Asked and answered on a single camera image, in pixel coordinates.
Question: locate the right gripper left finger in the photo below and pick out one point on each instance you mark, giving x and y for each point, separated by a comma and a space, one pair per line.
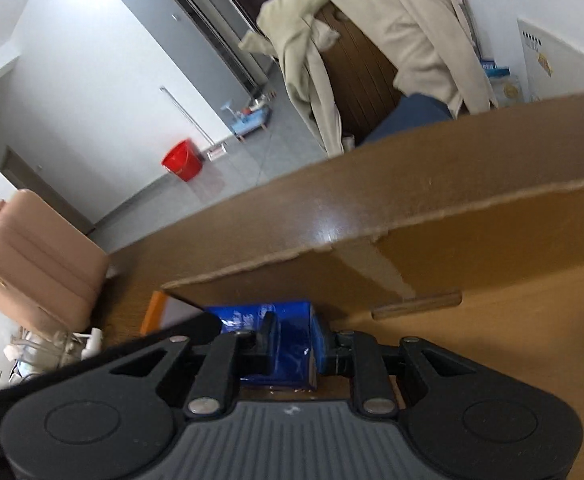
225, 361

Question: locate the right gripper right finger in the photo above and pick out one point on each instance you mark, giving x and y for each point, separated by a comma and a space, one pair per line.
357, 357

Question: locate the blue tissue pack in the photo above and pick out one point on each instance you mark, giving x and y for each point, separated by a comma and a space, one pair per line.
298, 349

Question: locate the orange cardboard box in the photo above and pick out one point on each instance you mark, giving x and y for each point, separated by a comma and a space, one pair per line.
468, 233

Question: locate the red bucket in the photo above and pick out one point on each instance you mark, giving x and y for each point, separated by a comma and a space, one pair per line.
183, 160

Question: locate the pink suitcase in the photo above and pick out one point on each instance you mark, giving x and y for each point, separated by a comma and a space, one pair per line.
51, 274

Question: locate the small blue stool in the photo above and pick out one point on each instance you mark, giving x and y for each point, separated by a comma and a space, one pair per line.
249, 119

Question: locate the brown wooden chair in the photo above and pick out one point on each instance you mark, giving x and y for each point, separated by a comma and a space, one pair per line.
361, 76

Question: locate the white calendar board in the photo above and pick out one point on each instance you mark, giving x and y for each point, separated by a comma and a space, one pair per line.
553, 67

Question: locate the beige coat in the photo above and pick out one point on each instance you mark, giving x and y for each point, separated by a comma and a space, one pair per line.
428, 42

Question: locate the white charger with cables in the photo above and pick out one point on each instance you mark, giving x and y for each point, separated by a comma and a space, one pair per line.
43, 355

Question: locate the mop with white handle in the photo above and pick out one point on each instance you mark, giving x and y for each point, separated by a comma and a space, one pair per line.
215, 150

